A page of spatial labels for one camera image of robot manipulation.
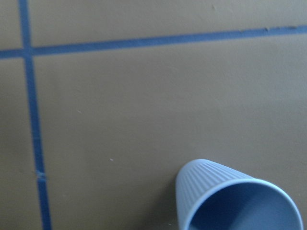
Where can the blue ribbed cup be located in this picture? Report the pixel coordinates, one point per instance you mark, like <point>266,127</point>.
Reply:
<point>211,196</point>

